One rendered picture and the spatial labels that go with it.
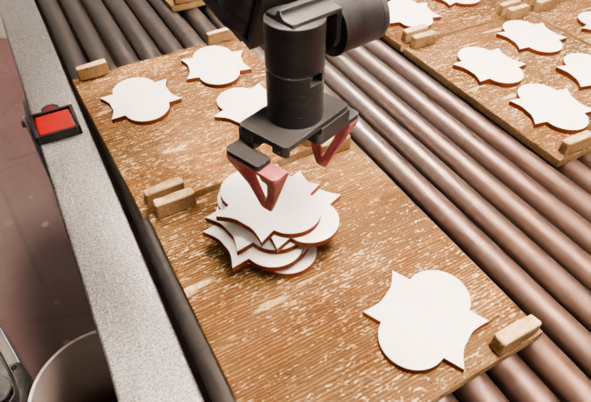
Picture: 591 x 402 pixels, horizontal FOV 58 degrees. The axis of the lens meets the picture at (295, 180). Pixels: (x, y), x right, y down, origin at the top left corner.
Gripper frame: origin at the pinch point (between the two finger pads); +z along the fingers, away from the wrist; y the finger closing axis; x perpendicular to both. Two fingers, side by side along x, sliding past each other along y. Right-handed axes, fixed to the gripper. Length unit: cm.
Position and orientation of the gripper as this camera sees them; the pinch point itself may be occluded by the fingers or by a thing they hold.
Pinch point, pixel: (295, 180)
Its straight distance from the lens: 60.1
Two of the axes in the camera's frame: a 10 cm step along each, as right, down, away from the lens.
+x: -7.6, -4.2, 4.9
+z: 0.0, 7.5, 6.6
